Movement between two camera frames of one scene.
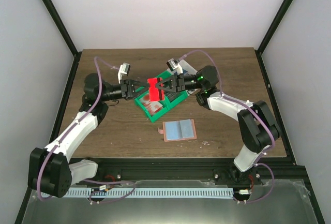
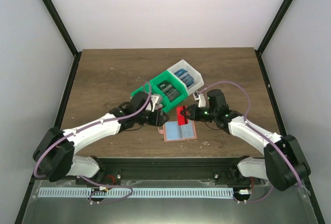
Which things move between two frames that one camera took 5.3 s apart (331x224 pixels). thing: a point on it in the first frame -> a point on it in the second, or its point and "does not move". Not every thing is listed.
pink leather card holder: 178,130 does not move
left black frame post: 51,10 does not move
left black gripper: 128,89 -> 157,121
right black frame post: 287,1 does not move
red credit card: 153,91 -> 182,120
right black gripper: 180,83 -> 194,114
